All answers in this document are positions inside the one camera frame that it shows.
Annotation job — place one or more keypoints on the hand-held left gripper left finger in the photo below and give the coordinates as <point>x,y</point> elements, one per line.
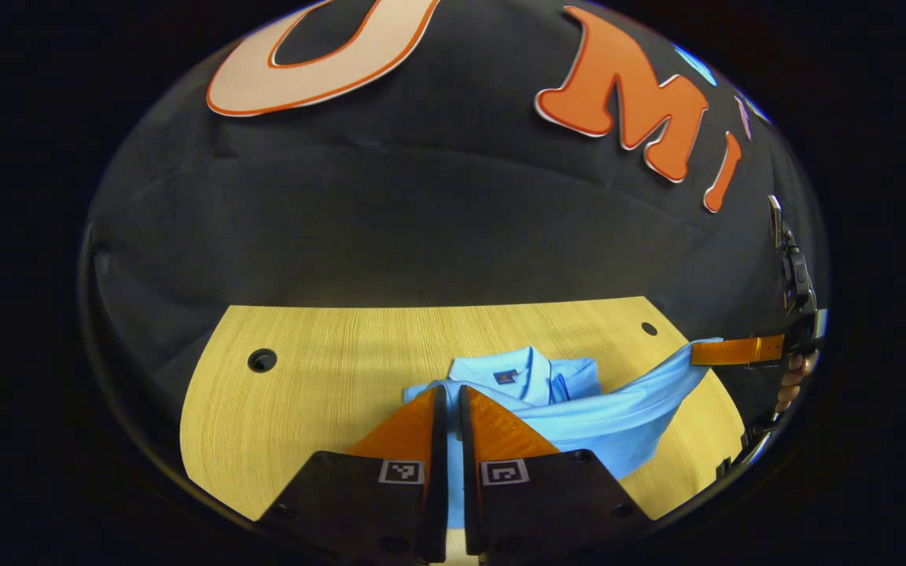
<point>440,444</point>

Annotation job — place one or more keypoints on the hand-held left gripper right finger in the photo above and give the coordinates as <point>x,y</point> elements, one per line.
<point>467,444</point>

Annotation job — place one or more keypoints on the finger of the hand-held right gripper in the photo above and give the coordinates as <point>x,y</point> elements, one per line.
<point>736,350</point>

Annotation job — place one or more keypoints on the light blue T-shirt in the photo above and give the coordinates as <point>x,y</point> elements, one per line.
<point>610,417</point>

